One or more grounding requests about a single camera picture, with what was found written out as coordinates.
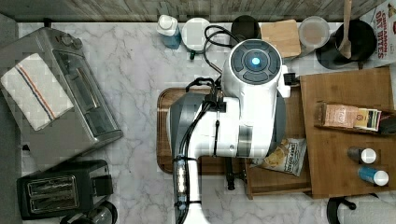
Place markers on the clear plastic lidded container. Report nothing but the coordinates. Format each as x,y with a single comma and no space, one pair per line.
314,32

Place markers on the black round object bottom right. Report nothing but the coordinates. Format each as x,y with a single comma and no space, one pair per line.
350,210

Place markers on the black two-slot toaster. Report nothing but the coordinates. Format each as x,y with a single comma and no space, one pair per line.
66,189

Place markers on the brown spice jar white cap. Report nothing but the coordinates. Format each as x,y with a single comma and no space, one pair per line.
362,155

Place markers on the blue bottle white cap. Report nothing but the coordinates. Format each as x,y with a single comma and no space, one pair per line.
168,29

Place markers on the wooden spoon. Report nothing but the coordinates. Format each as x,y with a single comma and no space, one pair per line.
345,45

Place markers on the wooden drawer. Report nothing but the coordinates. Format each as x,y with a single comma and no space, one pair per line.
264,182

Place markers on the black utensil holder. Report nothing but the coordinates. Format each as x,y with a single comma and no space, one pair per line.
363,43

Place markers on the wooden serving tray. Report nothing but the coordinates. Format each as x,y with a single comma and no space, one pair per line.
207,164

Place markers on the blue spice jar white cap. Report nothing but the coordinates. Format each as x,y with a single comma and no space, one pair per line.
372,175

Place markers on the striped white dish towel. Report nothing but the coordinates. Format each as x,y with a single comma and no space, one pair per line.
36,91

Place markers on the glass coffee pot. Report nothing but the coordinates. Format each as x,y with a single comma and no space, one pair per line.
105,213

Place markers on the wooden drawer cabinet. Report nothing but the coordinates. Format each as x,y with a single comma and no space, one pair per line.
333,173

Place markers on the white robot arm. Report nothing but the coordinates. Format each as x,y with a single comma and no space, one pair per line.
242,116

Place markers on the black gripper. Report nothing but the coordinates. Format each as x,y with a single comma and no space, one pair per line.
231,175

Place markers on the cinnamon oat bites box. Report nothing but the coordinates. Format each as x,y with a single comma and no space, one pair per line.
382,18

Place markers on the chips bag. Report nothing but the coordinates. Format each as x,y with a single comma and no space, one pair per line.
287,158

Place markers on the teal canister wooden lid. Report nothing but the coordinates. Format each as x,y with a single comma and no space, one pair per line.
283,35

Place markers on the silver toaster oven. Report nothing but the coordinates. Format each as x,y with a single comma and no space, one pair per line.
88,125

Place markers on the dark metal cup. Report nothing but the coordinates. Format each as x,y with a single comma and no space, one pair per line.
246,27

